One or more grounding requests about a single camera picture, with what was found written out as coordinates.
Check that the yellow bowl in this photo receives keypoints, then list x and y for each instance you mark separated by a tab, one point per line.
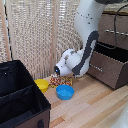
42	84

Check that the black fabric storage box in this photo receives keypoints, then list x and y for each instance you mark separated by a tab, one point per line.
18	96

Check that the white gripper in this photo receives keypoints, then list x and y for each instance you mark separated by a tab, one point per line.
78	76

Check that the blue bowl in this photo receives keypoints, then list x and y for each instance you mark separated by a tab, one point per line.
65	91

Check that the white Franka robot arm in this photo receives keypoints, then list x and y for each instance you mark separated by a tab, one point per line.
83	36

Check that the red yellow patterned snack box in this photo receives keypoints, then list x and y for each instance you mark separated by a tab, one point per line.
63	81

